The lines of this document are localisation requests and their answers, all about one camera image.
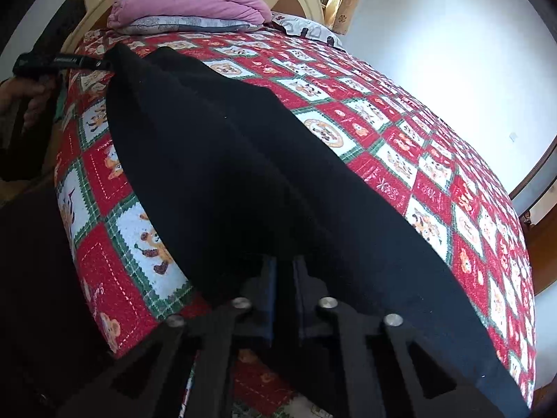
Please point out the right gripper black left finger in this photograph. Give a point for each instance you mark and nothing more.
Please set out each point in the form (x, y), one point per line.
(185, 368)

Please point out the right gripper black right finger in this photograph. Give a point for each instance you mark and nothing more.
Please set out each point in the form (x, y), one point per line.
(359, 365)

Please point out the black pants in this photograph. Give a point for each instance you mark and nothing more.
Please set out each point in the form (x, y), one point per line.
(238, 189)

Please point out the person's left hand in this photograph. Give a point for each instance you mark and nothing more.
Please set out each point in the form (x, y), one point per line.
(30, 95)

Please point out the red patchwork bedspread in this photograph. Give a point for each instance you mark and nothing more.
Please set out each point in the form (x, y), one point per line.
(396, 145)

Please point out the grey patterned pillow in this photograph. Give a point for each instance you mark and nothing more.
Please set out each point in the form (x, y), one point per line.
(152, 25)

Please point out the brown wooden door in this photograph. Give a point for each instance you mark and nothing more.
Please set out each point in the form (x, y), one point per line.
(534, 200)

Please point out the white patterned pillow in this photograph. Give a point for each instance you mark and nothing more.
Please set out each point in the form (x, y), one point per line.
(300, 27)

